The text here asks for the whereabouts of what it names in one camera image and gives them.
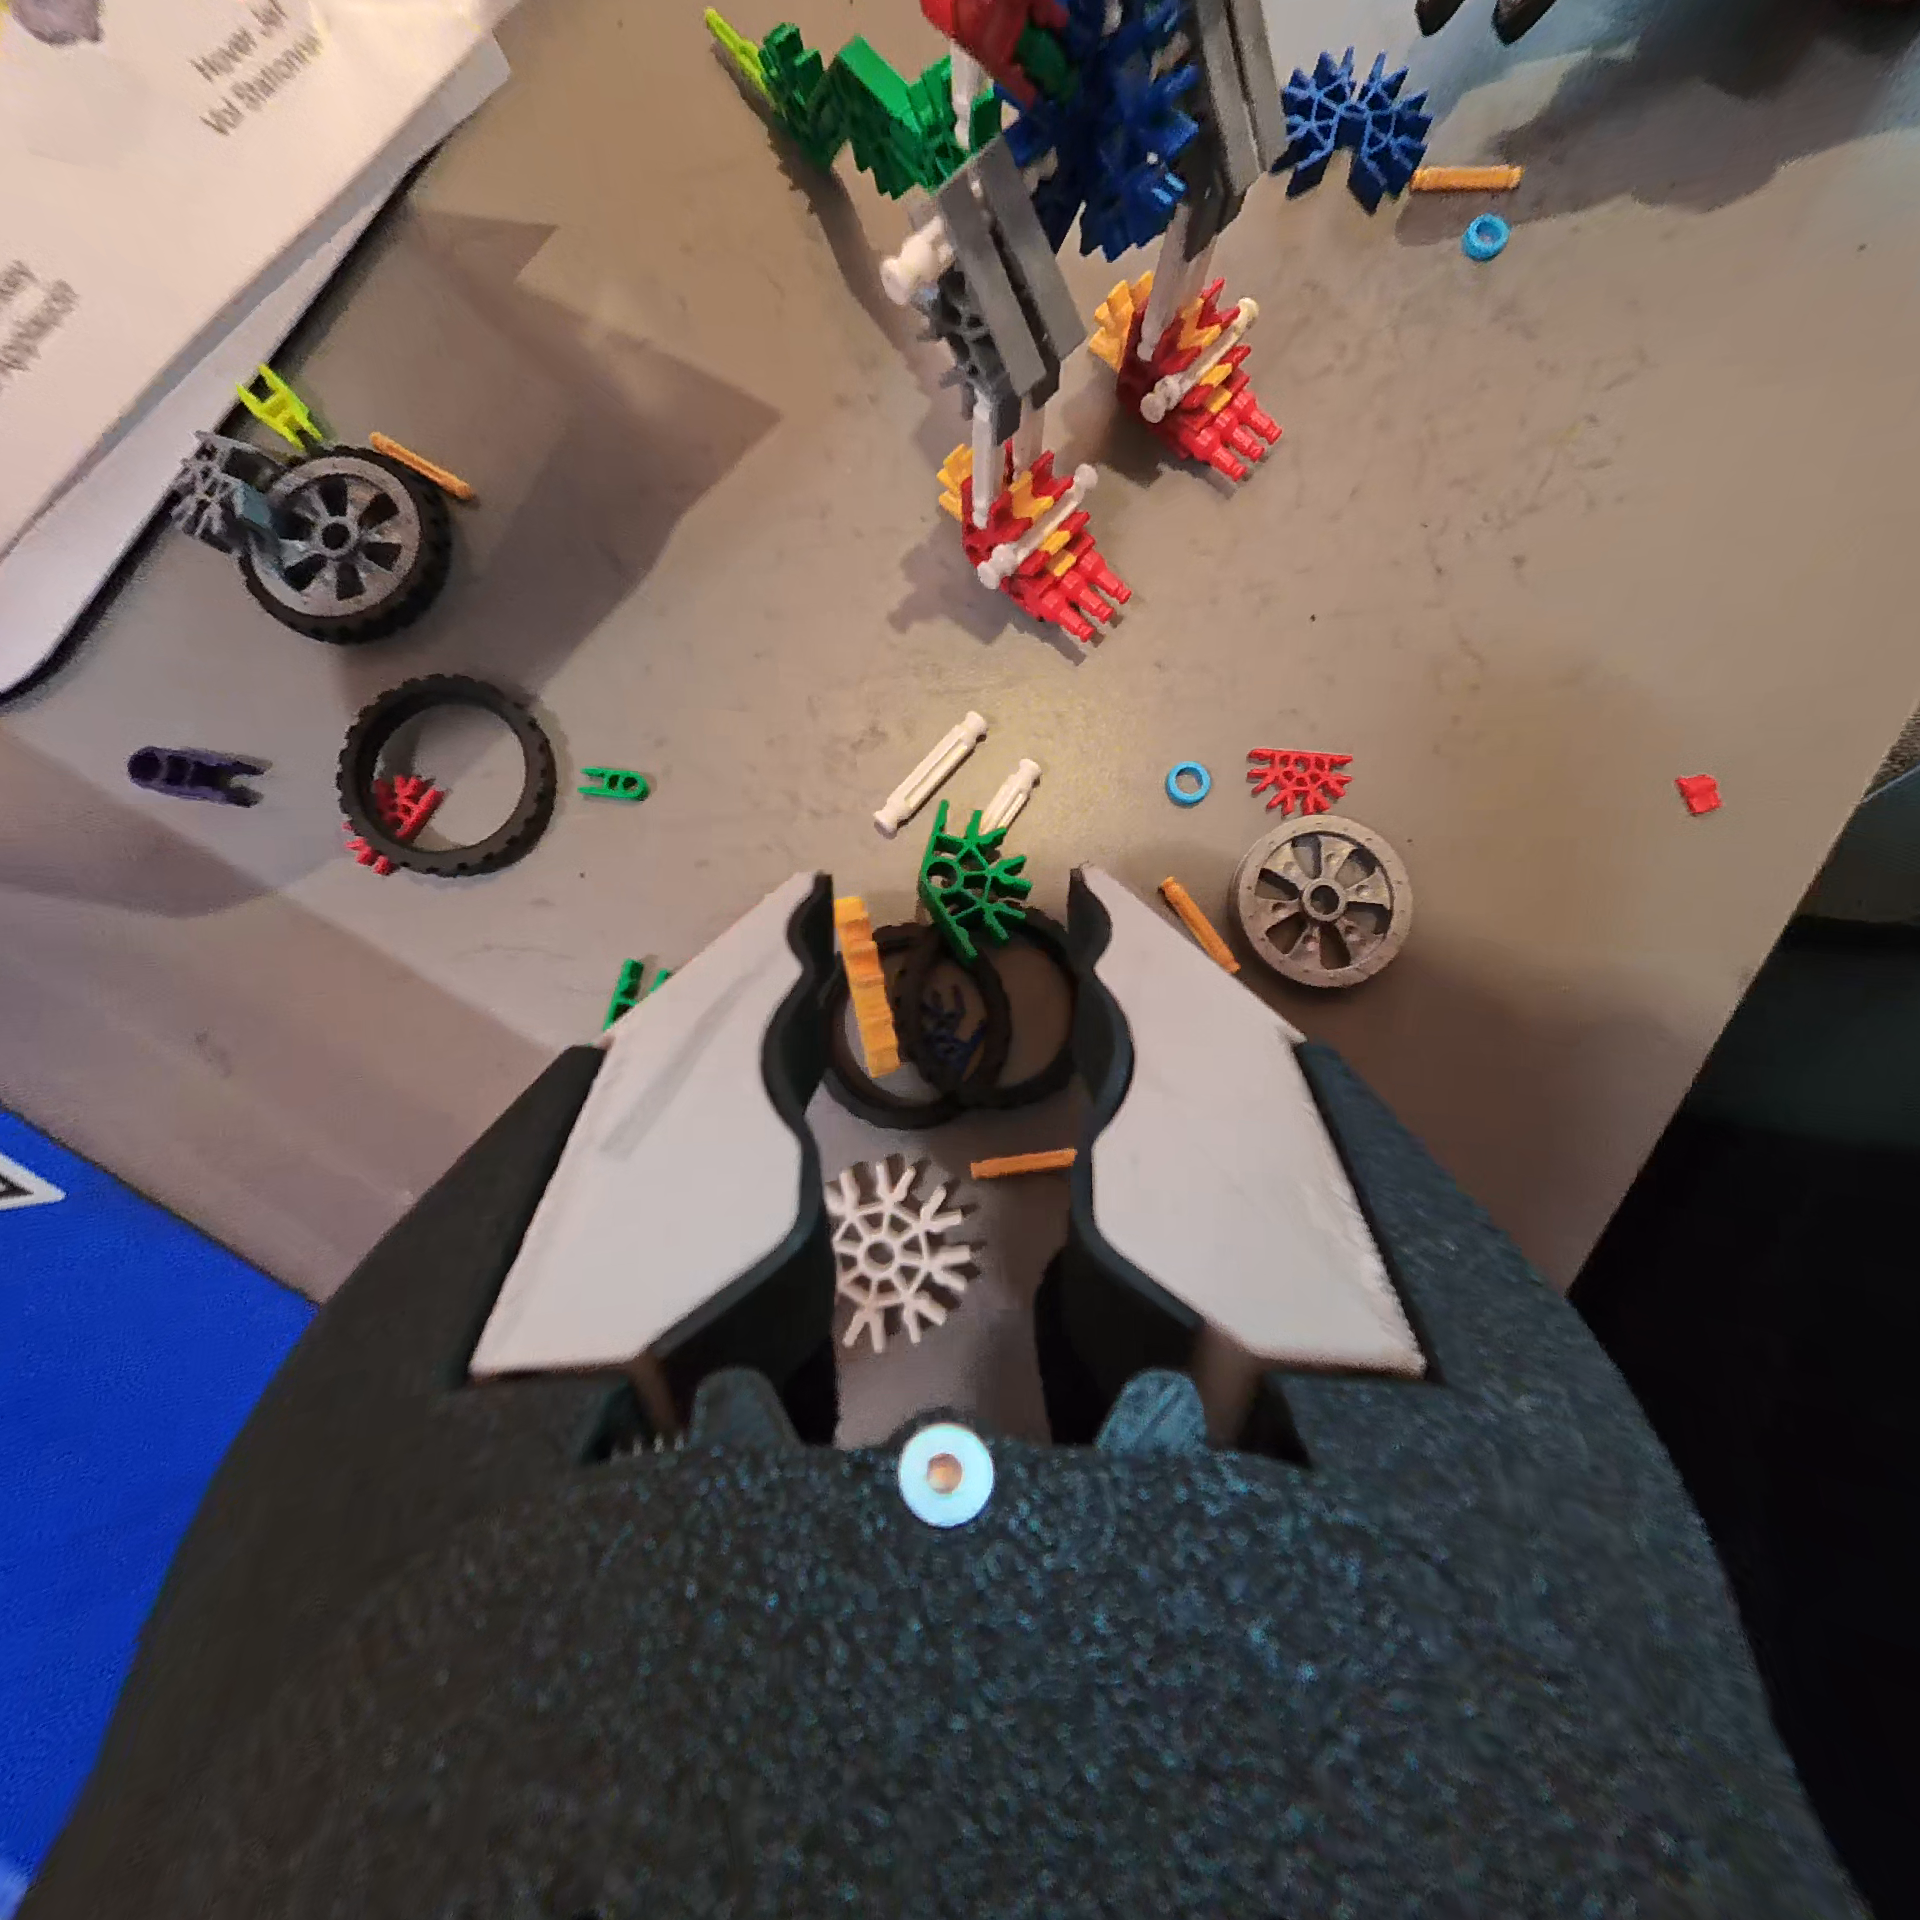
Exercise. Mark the orange short rod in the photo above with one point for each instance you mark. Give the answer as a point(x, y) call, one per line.
point(420, 465)
point(1020, 1162)
point(1462, 176)
point(1201, 926)

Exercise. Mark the purple small connector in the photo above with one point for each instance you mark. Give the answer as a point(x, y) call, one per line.
point(194, 773)

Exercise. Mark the white snowflake connector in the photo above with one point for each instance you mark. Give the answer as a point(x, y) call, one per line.
point(892, 1245)

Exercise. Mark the green connector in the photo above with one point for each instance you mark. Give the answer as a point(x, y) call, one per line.
point(632, 992)
point(975, 884)

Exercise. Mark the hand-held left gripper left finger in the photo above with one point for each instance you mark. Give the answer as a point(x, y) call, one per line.
point(645, 1201)

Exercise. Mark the white short rod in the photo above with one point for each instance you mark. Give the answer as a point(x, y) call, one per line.
point(931, 773)
point(1012, 791)

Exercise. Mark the green small piece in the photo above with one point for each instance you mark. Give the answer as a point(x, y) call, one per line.
point(615, 782)

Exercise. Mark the dark blue connector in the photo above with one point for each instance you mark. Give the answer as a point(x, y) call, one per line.
point(945, 1029)

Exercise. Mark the colourful construction toy model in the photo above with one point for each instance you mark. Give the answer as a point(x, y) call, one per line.
point(1110, 150)

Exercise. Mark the grey wheel with black tyre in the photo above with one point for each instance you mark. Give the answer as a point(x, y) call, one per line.
point(375, 525)

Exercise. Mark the grey pulley wheel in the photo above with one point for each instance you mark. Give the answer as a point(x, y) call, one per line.
point(1274, 930)

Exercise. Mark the blue snowflake connector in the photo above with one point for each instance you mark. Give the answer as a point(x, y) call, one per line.
point(1351, 128)

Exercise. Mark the small red connector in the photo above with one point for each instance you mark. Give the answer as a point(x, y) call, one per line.
point(403, 807)

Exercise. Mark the tiny red piece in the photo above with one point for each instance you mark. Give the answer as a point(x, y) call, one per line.
point(1699, 792)

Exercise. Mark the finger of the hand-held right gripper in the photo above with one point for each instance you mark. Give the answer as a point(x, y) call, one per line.
point(1515, 12)
point(1436, 12)

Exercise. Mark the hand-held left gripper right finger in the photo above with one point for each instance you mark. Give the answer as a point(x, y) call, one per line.
point(1244, 1201)

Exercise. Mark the grey connector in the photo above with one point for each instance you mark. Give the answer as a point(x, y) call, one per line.
point(219, 495)

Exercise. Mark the orange connector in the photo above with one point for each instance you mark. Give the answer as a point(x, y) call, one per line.
point(863, 982)

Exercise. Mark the lime green piece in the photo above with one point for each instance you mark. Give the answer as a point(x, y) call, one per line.
point(278, 404)

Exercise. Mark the blue plastic bin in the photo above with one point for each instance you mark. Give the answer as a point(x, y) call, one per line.
point(121, 1425)

